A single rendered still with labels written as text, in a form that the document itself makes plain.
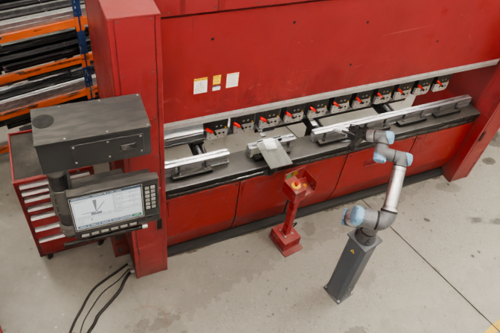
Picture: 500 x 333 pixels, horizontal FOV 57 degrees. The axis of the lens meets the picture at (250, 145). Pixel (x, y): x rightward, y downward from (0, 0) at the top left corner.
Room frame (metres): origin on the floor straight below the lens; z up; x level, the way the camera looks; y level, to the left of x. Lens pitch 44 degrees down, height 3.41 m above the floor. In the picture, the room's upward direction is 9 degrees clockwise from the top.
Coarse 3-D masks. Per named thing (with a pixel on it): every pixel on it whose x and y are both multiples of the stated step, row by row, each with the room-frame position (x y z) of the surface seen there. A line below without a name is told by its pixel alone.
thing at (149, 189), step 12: (96, 180) 1.47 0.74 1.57; (108, 180) 1.48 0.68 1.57; (120, 180) 1.47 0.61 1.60; (132, 180) 1.48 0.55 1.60; (144, 180) 1.49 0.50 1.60; (156, 180) 1.52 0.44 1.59; (72, 192) 1.35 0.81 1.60; (84, 192) 1.36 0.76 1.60; (96, 192) 1.38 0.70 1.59; (144, 192) 1.48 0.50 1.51; (156, 192) 1.51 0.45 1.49; (144, 204) 1.48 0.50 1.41; (156, 204) 1.51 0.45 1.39; (72, 216) 1.31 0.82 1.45; (144, 216) 1.48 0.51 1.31; (156, 216) 1.51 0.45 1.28; (96, 228) 1.36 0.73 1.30; (108, 228) 1.39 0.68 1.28; (120, 228) 1.41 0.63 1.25
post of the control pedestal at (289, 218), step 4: (292, 204) 2.36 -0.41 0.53; (296, 204) 2.36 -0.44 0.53; (288, 208) 2.38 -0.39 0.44; (292, 208) 2.35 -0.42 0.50; (296, 208) 2.37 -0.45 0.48; (288, 212) 2.37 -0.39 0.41; (292, 212) 2.35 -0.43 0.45; (288, 216) 2.36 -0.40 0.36; (292, 216) 2.36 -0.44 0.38; (288, 220) 2.36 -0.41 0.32; (292, 220) 2.37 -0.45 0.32; (284, 224) 2.38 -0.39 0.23; (288, 224) 2.35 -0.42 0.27; (284, 228) 2.37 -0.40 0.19; (288, 228) 2.35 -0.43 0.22; (284, 232) 2.36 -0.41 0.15; (288, 232) 2.36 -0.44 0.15
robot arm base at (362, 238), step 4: (356, 232) 1.98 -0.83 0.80; (360, 232) 1.95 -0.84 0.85; (356, 236) 1.94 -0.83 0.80; (360, 236) 1.93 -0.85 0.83; (364, 236) 1.92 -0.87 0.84; (368, 236) 1.91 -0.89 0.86; (372, 236) 1.92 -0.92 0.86; (356, 240) 1.93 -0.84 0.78; (360, 240) 1.91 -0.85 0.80; (364, 240) 1.91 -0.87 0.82; (368, 240) 1.91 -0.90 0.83; (372, 240) 1.91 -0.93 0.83; (364, 244) 1.90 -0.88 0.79; (368, 244) 1.90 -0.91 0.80; (372, 244) 1.91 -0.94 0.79
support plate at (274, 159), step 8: (256, 144) 2.49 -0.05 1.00; (264, 144) 2.50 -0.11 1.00; (280, 144) 2.53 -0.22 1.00; (264, 152) 2.42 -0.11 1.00; (272, 152) 2.43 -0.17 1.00; (280, 152) 2.44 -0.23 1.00; (272, 160) 2.36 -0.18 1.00; (280, 160) 2.37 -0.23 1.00; (288, 160) 2.38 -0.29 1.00; (272, 168) 2.28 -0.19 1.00
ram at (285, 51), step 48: (336, 0) 2.66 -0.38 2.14; (384, 0) 2.85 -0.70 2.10; (432, 0) 3.05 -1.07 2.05; (480, 0) 3.29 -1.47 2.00; (192, 48) 2.22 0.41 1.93; (240, 48) 2.37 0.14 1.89; (288, 48) 2.53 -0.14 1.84; (336, 48) 2.71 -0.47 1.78; (384, 48) 2.92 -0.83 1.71; (432, 48) 3.16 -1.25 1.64; (480, 48) 3.42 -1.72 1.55; (192, 96) 2.22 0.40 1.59; (240, 96) 2.38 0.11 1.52; (288, 96) 2.57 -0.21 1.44; (336, 96) 2.78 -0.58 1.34
